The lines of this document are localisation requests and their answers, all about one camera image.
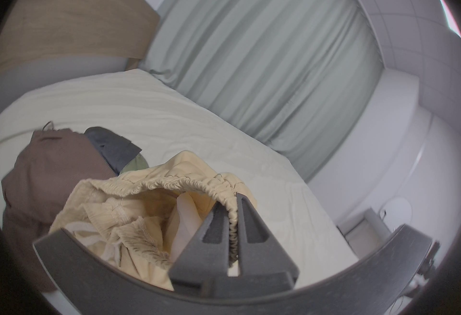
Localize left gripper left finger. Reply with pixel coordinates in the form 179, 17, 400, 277
169, 201, 232, 288

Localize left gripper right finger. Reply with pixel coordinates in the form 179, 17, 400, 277
236, 193, 300, 289

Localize cream shorts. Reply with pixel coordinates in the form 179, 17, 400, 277
49, 150, 258, 291

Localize bed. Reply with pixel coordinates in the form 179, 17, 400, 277
0, 0, 361, 307

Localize white bedside table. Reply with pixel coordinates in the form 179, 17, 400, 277
337, 208, 393, 258

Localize green garment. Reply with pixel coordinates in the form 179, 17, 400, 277
120, 156, 149, 175

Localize dark grey garment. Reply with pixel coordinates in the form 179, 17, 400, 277
85, 127, 142, 174

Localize brown garment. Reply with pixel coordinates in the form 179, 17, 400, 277
1, 121, 116, 292

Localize blue-green curtain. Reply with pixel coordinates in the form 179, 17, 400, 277
140, 0, 384, 182

